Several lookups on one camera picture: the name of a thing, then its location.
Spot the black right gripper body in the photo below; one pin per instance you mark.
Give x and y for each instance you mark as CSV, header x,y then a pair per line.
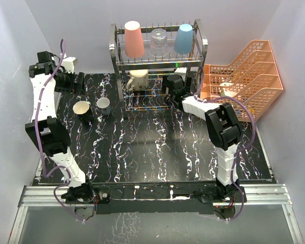
x,y
186,84

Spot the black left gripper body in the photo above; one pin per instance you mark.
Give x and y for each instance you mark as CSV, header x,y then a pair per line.
x,y
65,84

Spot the black mug cream inside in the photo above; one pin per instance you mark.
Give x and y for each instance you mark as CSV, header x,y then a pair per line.
x,y
83,111

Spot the white cat-pattern mug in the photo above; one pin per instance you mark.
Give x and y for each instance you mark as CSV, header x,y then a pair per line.
x,y
138,80

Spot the grey patterned small cup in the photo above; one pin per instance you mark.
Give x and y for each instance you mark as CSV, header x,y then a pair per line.
x,y
104,106

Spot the blue plastic cup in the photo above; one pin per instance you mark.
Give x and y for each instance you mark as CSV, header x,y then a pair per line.
x,y
184,39

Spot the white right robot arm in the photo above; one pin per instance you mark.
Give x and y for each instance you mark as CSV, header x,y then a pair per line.
x,y
224,130

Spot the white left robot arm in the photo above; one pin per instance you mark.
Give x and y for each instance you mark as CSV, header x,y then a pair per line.
x,y
47,133

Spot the steel two-tier dish rack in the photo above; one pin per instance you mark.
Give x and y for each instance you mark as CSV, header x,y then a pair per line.
x,y
153,98

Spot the clear glass cup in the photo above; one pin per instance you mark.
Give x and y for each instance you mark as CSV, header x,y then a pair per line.
x,y
158,43

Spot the pink plastic cup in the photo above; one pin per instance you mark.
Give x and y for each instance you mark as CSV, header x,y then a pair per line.
x,y
134,46

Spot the white box in organizer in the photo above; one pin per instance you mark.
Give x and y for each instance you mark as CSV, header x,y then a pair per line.
x,y
226,91

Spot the orange plastic file organizer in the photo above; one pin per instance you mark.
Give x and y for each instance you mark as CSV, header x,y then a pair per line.
x,y
253,73

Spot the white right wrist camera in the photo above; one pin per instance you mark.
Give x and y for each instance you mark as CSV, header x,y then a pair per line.
x,y
182,72

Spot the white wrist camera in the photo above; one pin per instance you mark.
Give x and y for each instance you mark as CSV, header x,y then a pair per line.
x,y
182,72
69,64

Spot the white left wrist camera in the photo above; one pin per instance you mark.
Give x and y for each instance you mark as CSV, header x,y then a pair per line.
x,y
69,64

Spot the aluminium front rail frame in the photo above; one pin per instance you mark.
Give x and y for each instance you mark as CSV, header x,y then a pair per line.
x,y
266,217

